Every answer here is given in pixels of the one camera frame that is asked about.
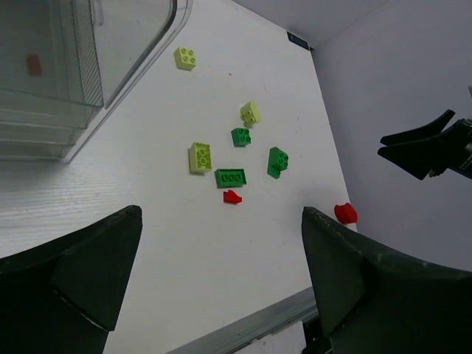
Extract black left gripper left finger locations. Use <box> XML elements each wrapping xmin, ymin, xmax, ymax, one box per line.
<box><xmin>1</xmin><ymin>205</ymin><xmax>142</xmax><ymax>353</ymax></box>

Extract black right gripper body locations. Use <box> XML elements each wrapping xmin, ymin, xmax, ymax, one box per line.
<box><xmin>429</xmin><ymin>119</ymin><xmax>471</xmax><ymax>179</ymax></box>

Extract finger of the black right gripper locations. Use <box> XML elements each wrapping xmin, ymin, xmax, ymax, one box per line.
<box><xmin>380</xmin><ymin>109</ymin><xmax>456</xmax><ymax>146</ymax></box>
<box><xmin>378</xmin><ymin>140</ymin><xmax>446</xmax><ymax>180</ymax></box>

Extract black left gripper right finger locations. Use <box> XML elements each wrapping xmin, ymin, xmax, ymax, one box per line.
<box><xmin>302</xmin><ymin>207</ymin><xmax>471</xmax><ymax>353</ymax></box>

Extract large red rounded lego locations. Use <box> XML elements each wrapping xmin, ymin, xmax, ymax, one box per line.
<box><xmin>334</xmin><ymin>203</ymin><xmax>358</xmax><ymax>225</ymax></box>

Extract pale yellow-green sloped lego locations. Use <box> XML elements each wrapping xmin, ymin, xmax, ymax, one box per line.
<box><xmin>240</xmin><ymin>100</ymin><xmax>262</xmax><ymax>128</ymax></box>

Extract yellow-green rectangular lego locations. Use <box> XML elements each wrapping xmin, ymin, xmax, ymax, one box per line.
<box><xmin>189</xmin><ymin>142</ymin><xmax>212</xmax><ymax>174</ymax></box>

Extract clear plastic containers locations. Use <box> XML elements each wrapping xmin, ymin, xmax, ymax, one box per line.
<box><xmin>1</xmin><ymin>1</ymin><xmax>192</xmax><ymax>162</ymax></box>

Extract light yellow-green square lego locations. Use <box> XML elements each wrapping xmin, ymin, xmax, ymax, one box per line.
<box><xmin>173</xmin><ymin>47</ymin><xmax>196</xmax><ymax>71</ymax></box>

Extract dark green stepped lego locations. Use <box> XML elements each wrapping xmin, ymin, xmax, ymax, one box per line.
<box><xmin>267</xmin><ymin>147</ymin><xmax>289</xmax><ymax>179</ymax></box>

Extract blue table label sticker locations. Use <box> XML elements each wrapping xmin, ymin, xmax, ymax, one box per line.
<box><xmin>287</xmin><ymin>32</ymin><xmax>310</xmax><ymax>51</ymax></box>

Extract small red sloped lego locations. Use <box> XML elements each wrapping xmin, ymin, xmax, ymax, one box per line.
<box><xmin>223</xmin><ymin>190</ymin><xmax>243</xmax><ymax>204</ymax></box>

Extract dark green square lego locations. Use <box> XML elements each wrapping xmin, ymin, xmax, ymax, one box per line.
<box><xmin>231</xmin><ymin>128</ymin><xmax>251</xmax><ymax>148</ymax></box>

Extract dark green rectangular lego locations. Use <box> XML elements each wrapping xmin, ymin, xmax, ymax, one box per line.
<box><xmin>215</xmin><ymin>169</ymin><xmax>247</xmax><ymax>188</ymax></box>

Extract red lego inside container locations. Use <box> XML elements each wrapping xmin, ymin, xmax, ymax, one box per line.
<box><xmin>26</xmin><ymin>53</ymin><xmax>42</xmax><ymax>77</ymax></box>

